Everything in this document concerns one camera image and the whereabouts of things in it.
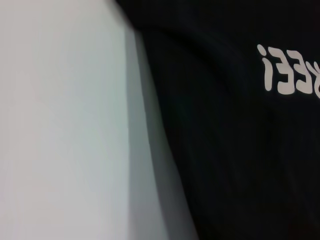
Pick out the black shirt with white print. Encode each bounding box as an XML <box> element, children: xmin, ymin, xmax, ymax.
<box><xmin>114</xmin><ymin>0</ymin><xmax>320</xmax><ymax>240</ymax></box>

